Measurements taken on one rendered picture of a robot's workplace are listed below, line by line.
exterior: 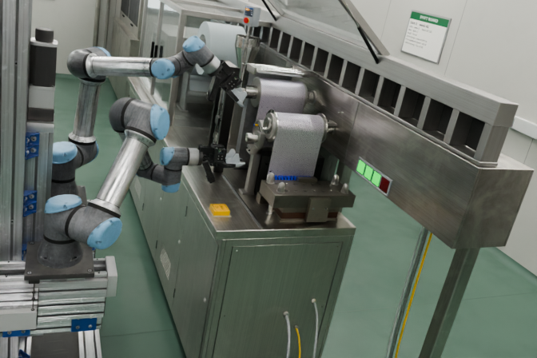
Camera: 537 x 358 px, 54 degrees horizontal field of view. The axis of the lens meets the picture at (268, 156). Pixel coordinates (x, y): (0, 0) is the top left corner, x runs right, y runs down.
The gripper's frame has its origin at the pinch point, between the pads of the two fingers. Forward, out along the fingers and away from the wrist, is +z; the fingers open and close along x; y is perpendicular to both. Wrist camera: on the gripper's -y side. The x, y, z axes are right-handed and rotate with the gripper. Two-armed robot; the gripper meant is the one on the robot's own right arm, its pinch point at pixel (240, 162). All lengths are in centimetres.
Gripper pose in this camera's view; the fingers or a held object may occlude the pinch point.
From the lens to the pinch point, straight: 232.0
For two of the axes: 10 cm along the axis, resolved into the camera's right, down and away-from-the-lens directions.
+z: 9.1, 0.3, 4.1
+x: -3.7, -3.8, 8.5
